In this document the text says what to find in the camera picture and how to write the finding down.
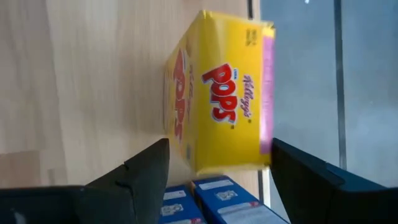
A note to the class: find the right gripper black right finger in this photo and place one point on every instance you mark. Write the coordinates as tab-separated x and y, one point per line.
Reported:
311	193

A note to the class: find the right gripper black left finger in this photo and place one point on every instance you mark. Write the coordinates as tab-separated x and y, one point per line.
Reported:
140	186

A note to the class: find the blue Frosted Flakes cereal box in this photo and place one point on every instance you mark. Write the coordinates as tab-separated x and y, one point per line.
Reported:
230	202
177	211

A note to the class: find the yellow Corn Pops cereal box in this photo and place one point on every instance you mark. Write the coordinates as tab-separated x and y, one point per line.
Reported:
224	93

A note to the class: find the black aluminium rig frame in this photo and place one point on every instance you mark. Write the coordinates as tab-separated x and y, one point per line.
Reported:
249	9

